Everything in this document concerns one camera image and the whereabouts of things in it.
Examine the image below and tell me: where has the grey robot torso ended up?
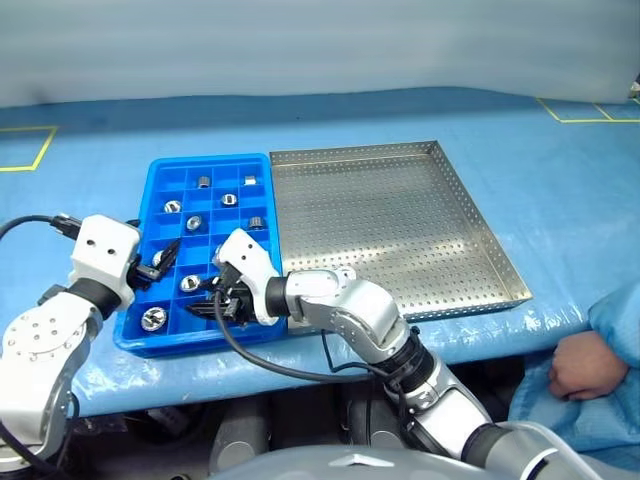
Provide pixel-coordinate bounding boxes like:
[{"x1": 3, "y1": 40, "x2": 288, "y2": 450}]
[{"x1": 207, "y1": 446, "x2": 481, "y2": 480}]

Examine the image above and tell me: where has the perforated metal tray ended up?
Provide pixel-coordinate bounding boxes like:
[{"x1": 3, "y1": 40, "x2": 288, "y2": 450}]
[{"x1": 268, "y1": 140, "x2": 532, "y2": 325}]

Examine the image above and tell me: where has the person's bare hand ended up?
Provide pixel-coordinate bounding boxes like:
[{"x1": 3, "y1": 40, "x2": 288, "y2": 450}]
[{"x1": 547, "y1": 331, "x2": 631, "y2": 402}]

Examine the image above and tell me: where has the blue protective gown sleeve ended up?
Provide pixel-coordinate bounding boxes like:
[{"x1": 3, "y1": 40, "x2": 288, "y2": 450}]
[{"x1": 507, "y1": 287, "x2": 640, "y2": 471}]

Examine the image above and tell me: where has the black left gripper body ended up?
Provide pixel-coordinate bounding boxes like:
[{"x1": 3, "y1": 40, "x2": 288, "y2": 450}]
[{"x1": 127, "y1": 252, "x2": 152, "y2": 293}]

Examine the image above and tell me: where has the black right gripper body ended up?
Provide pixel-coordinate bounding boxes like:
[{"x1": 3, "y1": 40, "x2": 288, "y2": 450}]
[{"x1": 213, "y1": 263, "x2": 257, "y2": 329}]

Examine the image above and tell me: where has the grey rounded housing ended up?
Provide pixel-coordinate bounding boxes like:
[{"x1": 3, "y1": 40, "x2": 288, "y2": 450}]
[
  {"x1": 209, "y1": 398, "x2": 274, "y2": 474},
  {"x1": 346, "y1": 384, "x2": 402, "y2": 450}
]

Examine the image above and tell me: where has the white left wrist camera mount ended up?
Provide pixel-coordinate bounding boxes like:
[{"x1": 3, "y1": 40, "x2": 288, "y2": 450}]
[{"x1": 68, "y1": 214, "x2": 143, "y2": 307}]

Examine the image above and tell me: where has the blue plastic table cover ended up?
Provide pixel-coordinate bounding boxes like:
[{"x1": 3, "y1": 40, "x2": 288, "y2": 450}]
[{"x1": 0, "y1": 88, "x2": 640, "y2": 419}]

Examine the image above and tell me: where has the blue compartment tray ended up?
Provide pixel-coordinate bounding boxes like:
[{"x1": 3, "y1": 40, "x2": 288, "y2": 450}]
[{"x1": 112, "y1": 152, "x2": 291, "y2": 359}]

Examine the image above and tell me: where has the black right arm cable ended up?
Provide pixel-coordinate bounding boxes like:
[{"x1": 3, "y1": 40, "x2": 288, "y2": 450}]
[{"x1": 213, "y1": 262, "x2": 416, "y2": 384}]

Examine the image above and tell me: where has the white foam backdrop sheet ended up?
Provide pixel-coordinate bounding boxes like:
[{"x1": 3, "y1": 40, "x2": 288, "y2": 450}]
[{"x1": 0, "y1": 0, "x2": 640, "y2": 109}]

